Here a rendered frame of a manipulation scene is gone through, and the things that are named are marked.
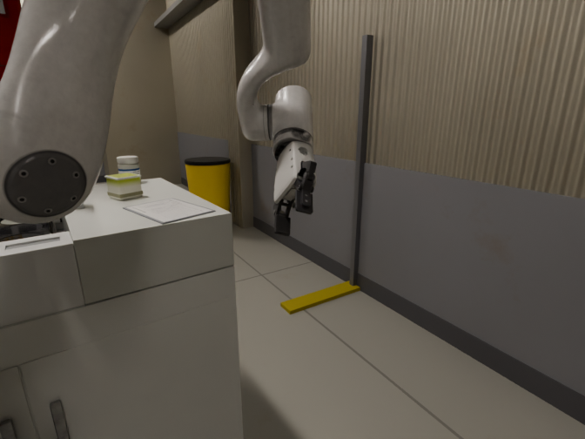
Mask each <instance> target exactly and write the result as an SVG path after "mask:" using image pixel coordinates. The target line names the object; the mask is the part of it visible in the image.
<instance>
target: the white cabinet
mask: <svg viewBox="0 0 585 439"><path fill-rule="evenodd" d="M0 439H244V437H243V421H242V404H241V387H240V371H239V339H238V323H237V306H236V289H235V273H234V266H233V265H231V266H228V267H222V268H219V269H215V270H212V271H209V272H205V273H201V274H196V275H193V276H190V277H186V278H183V279H179V280H174V281H170V282H166V283H164V284H160V285H156V286H153V287H148V288H144V289H140V290H138V291H134V292H130V293H127V294H121V295H118V296H114V297H111V298H108V299H104V300H100V301H95V302H92V303H89V304H85V307H80V308H77V309H73V310H70V311H67V312H63V313H60V314H54V315H51V316H47V317H44V318H41V319H37V320H34V321H28V322H25V323H22V324H18V325H15V326H12V327H8V328H3V329H0Z"/></svg>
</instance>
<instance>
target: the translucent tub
mask: <svg viewBox="0 0 585 439"><path fill-rule="evenodd" d="M104 177H105V178H106V182H107V187H108V192H107V193H108V195H109V197H110V198H112V199H118V200H126V199H134V198H138V197H142V195H143V191H142V187H141V180H140V177H142V176H141V175H139V174H134V173H129V172H127V173H120V174H113V175H107V176H104Z"/></svg>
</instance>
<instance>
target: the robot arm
mask: <svg viewBox="0 0 585 439"><path fill-rule="evenodd" d="M148 1H149V0H24V2H23V5H22V9H21V12H20V16H19V19H18V23H17V30H16V34H15V37H14V41H13V44H12V47H11V51H10V56H9V59H8V63H7V65H6V67H5V70H4V73H3V76H2V79H1V81H0V219H1V218H2V219H4V220H9V221H13V222H16V223H26V224H38V223H46V222H50V221H53V220H58V219H61V218H63V217H64V216H66V215H68V214H70V213H72V212H74V211H75V210H76V209H77V208H79V207H80V206H81V205H82V204H83V203H84V202H85V201H86V199H87V198H88V197H89V195H90V194H91V192H92V190H93V188H94V186H95V184H96V183H97V180H98V176H99V173H100V171H101V168H102V164H103V160H104V153H105V148H106V144H107V139H108V133H109V128H110V122H111V108H112V101H113V95H114V89H115V84H116V79H117V75H118V68H119V66H120V62H121V59H122V56H123V54H124V49H125V46H126V45H127V43H128V40H129V38H130V36H131V34H132V32H133V30H134V28H135V26H136V24H137V22H138V20H139V18H140V16H141V14H142V12H143V10H144V8H145V6H146V5H147V3H148ZM258 6H259V18H260V24H261V31H262V37H263V46H262V49H261V51H260V52H259V54H258V55H257V56H256V57H255V58H254V59H253V60H252V61H251V63H250V64H249V65H248V66H247V68H246V69H245V72H244V73H243V75H242V78H241V79H240V81H239V86H238V90H237V108H238V114H239V123H240V126H241V131H242V132H243V134H244V136H245V138H247V139H249V140H251V141H267V140H273V145H272V152H273V155H274V156H275V158H276V160H277V161H278V162H277V167H276V174H275V182H274V202H275V203H274V205H273V211H274V233H276V234H279V235H284V236H289V235H290V228H291V218H288V217H289V213H290V211H291V207H292V208H295V211H297V212H300V213H306V214H312V213H313V195H312V194H311V193H313V189H314V187H315V186H316V165H317V162H315V161H314V156H313V100H312V96H311V94H310V92H309V91H308V90H307V89H305V88H304V87H301V86H298V85H288V86H286V87H284V88H282V89H281V90H279V91H278V93H277V95H276V97H275V103H274V104H270V105H262V104H260V103H259V101H258V91H259V88H260V87H261V86H262V85H263V84H264V83H265V82H266V81H267V80H269V79H270V78H273V77H274V76H276V75H279V74H280V73H283V72H285V71H289V70H291V69H294V68H297V67H299V66H301V65H302V64H304V63H305V62H306V61H307V60H308V59H309V57H310V54H311V0H258ZM284 199H286V201H287V203H284V202H283V201H284ZM281 206H286V212H284V211H282V210H281Z"/></svg>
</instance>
